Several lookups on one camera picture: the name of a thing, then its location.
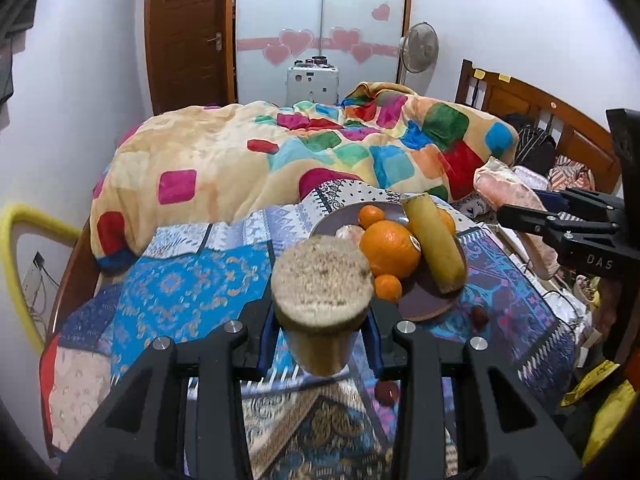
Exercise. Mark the standing electric fan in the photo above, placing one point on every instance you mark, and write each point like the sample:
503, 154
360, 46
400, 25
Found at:
418, 50

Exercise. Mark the white wardrobe with hearts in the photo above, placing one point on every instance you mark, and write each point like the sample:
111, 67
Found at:
359, 37

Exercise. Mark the brown wooden door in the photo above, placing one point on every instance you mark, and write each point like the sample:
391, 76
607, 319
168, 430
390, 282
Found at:
189, 53

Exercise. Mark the dark red jujube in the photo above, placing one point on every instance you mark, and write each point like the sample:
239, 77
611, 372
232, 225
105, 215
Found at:
387, 393
479, 318

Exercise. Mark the dark purple plate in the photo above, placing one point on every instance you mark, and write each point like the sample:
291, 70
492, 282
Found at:
421, 298

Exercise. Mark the white suitcase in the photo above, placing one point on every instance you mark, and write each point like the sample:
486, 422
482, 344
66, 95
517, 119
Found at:
314, 80

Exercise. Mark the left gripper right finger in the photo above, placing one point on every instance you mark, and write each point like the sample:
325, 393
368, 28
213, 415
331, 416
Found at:
398, 350

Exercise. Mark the small mandarin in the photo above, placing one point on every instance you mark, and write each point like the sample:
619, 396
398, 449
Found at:
387, 287
369, 215

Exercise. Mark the wooden headboard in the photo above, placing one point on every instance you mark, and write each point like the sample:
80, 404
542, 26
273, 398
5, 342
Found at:
577, 136

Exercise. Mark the black clothing pile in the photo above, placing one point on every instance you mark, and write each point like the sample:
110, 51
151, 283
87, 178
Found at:
536, 148

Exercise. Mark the yellow foam tube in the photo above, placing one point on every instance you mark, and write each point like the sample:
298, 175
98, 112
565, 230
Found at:
16, 219

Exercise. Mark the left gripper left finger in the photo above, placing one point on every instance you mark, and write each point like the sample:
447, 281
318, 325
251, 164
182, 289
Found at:
254, 338

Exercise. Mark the large orange with sticker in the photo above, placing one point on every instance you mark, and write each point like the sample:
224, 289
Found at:
390, 248

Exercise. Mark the blue patterned bedspread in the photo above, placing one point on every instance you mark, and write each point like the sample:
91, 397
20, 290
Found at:
195, 277

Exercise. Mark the colourful patchwork blanket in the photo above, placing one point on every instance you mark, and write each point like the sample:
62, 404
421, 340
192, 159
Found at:
220, 164

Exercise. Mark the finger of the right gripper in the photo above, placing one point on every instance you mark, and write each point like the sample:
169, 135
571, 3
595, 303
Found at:
579, 201
545, 224

